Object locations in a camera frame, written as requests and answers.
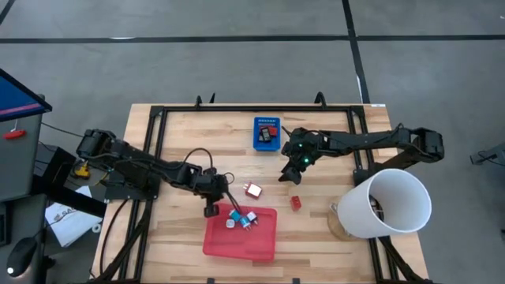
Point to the red rectangular office item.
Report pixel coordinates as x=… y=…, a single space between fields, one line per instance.
x=273 y=130

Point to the black computer mouse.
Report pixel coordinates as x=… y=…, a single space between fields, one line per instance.
x=21 y=254

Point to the blue plug adapter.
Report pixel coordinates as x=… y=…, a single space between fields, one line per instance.
x=235 y=215
x=244 y=222

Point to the small yellow tool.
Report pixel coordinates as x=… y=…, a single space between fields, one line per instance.
x=82 y=171

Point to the black equipment box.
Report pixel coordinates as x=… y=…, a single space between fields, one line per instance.
x=55 y=163

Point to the white printed paper sheet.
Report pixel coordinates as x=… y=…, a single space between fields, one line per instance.
x=67 y=225

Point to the large flat screen monitor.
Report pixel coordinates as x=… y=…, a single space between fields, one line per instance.
x=16 y=98

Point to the black arched frame clip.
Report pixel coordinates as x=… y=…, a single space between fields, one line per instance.
x=320 y=94

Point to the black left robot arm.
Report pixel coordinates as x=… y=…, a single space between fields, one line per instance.
x=138 y=163

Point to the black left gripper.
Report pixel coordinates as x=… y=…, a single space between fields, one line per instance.
x=215 y=183

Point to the red plastic block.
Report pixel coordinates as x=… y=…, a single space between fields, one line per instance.
x=296 y=203

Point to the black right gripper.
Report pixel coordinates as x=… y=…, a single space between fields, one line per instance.
x=301 y=150

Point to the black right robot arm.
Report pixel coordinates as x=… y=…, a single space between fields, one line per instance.
x=363 y=139

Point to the red translucent plastic tray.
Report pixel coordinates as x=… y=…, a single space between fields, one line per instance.
x=236 y=244

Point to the blue plastic basket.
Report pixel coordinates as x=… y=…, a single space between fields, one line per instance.
x=266 y=146

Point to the red square charger with prongs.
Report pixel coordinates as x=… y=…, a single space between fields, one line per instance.
x=253 y=191

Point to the black desk leg bar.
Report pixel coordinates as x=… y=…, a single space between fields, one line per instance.
x=71 y=199

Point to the black rectangular office item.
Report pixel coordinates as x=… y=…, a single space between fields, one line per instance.
x=264 y=135

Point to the grey metal cabinet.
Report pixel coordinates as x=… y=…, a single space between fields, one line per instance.
x=19 y=165

